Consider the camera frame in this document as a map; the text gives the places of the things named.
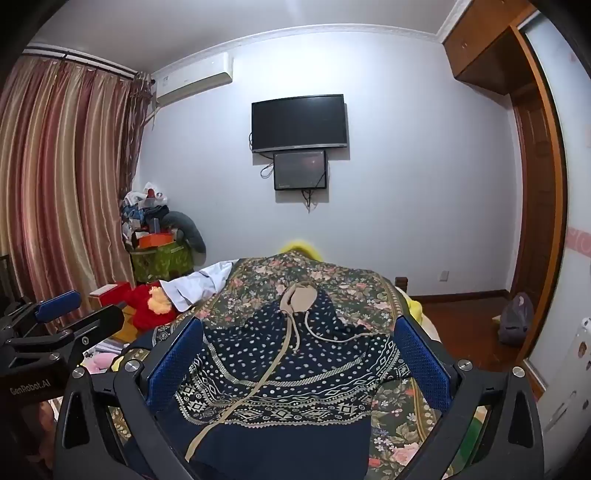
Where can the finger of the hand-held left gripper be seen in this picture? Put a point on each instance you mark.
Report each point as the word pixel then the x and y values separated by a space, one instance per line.
pixel 57 307
pixel 87 330

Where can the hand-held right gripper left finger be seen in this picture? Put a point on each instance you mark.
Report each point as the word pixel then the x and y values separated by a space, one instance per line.
pixel 173 364

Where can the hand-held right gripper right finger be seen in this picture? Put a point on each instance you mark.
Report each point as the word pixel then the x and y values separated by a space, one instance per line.
pixel 422 364

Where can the navy patterned hoodie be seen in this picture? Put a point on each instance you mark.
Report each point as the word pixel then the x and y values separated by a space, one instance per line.
pixel 286 369

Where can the pile of bags and clothes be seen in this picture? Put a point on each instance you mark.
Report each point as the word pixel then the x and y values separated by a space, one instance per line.
pixel 138 207

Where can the pink plush toy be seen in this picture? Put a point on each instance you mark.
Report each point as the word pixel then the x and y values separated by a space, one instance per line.
pixel 99 362

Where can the red box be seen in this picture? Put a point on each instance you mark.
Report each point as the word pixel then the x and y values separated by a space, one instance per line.
pixel 115 297

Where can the red plush toy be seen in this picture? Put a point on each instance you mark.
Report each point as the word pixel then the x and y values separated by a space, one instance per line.
pixel 138 304

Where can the wooden skirting board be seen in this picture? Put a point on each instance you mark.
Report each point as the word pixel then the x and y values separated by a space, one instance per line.
pixel 461 295

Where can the white shirt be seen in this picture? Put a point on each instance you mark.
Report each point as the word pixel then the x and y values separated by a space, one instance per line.
pixel 194 284

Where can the green patterned box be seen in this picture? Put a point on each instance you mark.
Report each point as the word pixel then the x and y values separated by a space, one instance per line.
pixel 157 263

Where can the grey plastic bag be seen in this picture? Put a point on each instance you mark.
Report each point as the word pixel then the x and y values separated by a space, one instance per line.
pixel 515 321

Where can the green floral blanket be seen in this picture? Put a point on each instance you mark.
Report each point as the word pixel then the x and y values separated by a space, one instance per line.
pixel 351 281

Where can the orange box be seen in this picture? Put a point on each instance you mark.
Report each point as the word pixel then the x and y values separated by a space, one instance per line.
pixel 156 241

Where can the grey neck pillow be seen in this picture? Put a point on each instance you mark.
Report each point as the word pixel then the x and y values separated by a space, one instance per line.
pixel 191 230

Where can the striped pink curtain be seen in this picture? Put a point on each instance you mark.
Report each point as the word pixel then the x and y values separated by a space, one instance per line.
pixel 60 161

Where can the wooden door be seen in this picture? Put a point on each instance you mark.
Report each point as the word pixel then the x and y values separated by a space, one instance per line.
pixel 531 194

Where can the white air conditioner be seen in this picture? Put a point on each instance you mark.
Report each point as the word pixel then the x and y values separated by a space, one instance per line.
pixel 194 81

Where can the wooden overhead cabinet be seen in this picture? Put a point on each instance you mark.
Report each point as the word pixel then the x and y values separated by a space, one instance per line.
pixel 489 50

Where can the wooden bed post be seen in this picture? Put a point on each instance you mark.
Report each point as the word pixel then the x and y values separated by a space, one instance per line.
pixel 401 283

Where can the white wall socket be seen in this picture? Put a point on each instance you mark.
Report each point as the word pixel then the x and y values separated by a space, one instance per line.
pixel 443 275

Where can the small black wall monitor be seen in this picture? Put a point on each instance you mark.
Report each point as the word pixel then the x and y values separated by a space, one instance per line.
pixel 300 170

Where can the curtain rail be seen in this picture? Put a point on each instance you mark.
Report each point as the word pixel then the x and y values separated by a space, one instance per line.
pixel 83 59

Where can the large black wall television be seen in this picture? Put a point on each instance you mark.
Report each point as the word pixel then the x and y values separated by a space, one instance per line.
pixel 299 122

